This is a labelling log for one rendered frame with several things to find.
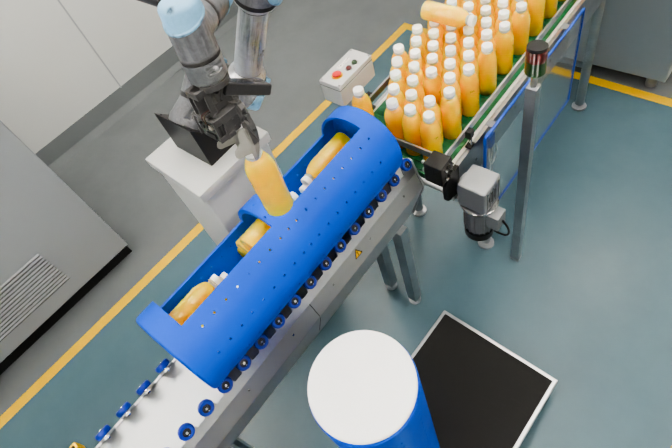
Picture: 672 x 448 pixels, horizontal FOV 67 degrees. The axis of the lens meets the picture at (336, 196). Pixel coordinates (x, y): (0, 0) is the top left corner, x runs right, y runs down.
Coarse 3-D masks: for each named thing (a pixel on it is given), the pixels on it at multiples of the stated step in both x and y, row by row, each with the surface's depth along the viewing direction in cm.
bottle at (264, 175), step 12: (264, 156) 112; (252, 168) 112; (264, 168) 112; (276, 168) 115; (252, 180) 114; (264, 180) 114; (276, 180) 116; (264, 192) 117; (276, 192) 118; (288, 192) 122; (264, 204) 121; (276, 204) 120; (288, 204) 123
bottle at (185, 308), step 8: (208, 280) 145; (192, 288) 143; (200, 288) 142; (208, 288) 142; (192, 296) 140; (200, 296) 140; (184, 304) 139; (192, 304) 139; (200, 304) 140; (176, 312) 138; (184, 312) 138; (192, 312) 139; (176, 320) 137; (184, 320) 138
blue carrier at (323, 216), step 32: (352, 128) 167; (384, 128) 155; (352, 160) 149; (384, 160) 155; (320, 192) 144; (352, 192) 148; (288, 224) 139; (320, 224) 143; (352, 224) 157; (224, 256) 156; (256, 256) 134; (288, 256) 138; (320, 256) 146; (224, 288) 130; (256, 288) 133; (288, 288) 140; (160, 320) 127; (192, 320) 126; (224, 320) 129; (256, 320) 134; (192, 352) 125; (224, 352) 129
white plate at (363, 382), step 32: (320, 352) 134; (352, 352) 131; (384, 352) 130; (320, 384) 128; (352, 384) 127; (384, 384) 125; (416, 384) 123; (320, 416) 124; (352, 416) 122; (384, 416) 120
